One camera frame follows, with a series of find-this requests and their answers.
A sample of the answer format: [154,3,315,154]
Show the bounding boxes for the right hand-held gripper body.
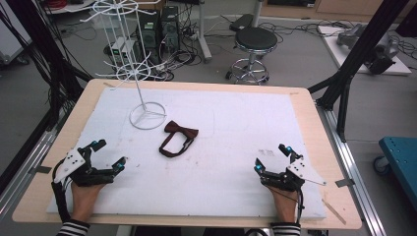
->
[261,158,328,193]

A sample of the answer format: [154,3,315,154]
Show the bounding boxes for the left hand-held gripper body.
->
[53,146,116,188]

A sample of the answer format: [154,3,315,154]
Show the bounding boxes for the white wire display rack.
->
[64,0,168,131]

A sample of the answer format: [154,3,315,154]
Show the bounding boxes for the dark red bow tie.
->
[158,119,200,158]

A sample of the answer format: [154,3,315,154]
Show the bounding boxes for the person's right hand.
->
[265,186,299,224]

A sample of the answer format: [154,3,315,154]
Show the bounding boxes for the person's left hand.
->
[70,182,106,223]

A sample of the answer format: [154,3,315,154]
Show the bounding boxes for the grey tape strip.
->
[29,165,53,175]
[334,178,356,189]

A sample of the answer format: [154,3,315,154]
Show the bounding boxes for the white foam mat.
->
[46,86,328,220]

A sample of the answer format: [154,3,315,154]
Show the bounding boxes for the light wooden table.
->
[11,78,363,231]

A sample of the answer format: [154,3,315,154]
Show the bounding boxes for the thin wooden stick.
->
[321,198,347,226]

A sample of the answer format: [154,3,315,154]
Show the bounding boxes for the person's right striped sleeve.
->
[269,221,302,236]

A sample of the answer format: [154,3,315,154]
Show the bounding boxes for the person's striped sleeve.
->
[55,218,91,236]
[269,221,302,236]

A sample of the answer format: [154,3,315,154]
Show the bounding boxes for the person's left striped sleeve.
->
[55,218,91,236]

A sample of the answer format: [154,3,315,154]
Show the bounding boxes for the small white electronics box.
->
[109,36,137,68]

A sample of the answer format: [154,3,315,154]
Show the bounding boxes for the blue wheeled cart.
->
[373,136,417,212]

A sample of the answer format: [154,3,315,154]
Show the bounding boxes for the white floor board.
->
[317,25,413,77]

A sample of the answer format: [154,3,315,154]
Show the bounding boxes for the black round stool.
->
[225,26,279,86]

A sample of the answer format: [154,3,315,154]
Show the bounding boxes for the black computer tower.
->
[159,5,182,54]
[137,9,162,66]

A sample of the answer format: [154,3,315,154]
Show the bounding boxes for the grey machine part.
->
[335,23,400,75]

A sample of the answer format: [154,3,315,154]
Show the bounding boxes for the flat black floor device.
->
[228,13,256,32]

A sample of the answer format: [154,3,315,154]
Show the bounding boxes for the grey desk leg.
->
[196,0,213,64]

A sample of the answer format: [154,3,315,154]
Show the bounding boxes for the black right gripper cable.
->
[294,187,306,224]

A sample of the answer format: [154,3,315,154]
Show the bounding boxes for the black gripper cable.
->
[50,158,73,224]
[294,187,306,224]

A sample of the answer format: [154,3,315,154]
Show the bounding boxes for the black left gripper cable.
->
[50,158,73,224]

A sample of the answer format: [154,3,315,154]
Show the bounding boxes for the aluminium side rail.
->
[0,107,72,222]
[315,101,387,236]

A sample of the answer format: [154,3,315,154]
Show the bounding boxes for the black metal frame strut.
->
[5,0,93,102]
[307,0,411,143]

